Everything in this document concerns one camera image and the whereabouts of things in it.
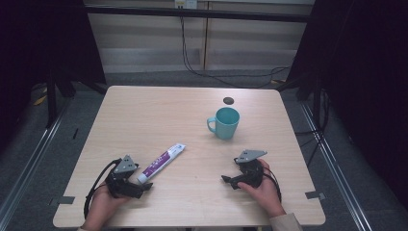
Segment black metal stand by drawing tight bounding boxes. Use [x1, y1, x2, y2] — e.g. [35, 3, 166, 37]
[276, 72, 325, 133]
[45, 65, 109, 129]

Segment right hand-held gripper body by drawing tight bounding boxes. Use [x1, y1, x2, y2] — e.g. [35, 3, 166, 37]
[234, 149, 268, 190]

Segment person's right hand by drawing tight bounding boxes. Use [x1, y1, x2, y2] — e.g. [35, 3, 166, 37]
[238, 159, 287, 218]

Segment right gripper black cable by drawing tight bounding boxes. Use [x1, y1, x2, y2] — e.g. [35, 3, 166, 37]
[263, 166, 283, 204]

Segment person's left hand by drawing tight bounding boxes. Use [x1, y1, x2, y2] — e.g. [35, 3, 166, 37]
[81, 184, 132, 231]

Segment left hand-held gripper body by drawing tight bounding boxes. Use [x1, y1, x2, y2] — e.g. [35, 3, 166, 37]
[105, 154, 144, 199]

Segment white wall power socket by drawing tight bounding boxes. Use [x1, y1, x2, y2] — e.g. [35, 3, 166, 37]
[173, 0, 198, 10]

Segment teal cup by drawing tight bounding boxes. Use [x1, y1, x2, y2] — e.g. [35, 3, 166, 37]
[206, 106, 242, 141]

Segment black horizontal metal bar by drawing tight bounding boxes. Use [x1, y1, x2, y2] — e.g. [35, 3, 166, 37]
[84, 5, 312, 24]

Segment grey tape strip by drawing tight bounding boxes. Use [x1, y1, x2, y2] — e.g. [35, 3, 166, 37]
[304, 191, 326, 200]
[48, 195, 76, 206]

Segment metal floor rail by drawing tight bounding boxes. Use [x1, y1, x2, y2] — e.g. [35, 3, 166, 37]
[299, 101, 374, 231]
[0, 95, 72, 227]

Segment black hanging wall cable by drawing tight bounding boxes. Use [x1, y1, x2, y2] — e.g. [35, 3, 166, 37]
[178, 14, 292, 90]

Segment dark curtain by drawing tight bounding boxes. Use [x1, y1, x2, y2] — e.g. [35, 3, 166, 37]
[0, 0, 108, 155]
[284, 0, 408, 211]

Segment black floor cables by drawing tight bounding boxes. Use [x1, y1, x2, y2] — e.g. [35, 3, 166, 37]
[293, 90, 331, 167]

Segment yellow floor tape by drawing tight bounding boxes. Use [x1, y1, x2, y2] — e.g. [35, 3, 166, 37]
[33, 94, 48, 107]

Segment white and purple toothpaste tube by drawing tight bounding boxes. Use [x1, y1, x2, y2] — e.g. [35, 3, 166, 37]
[137, 142, 187, 185]

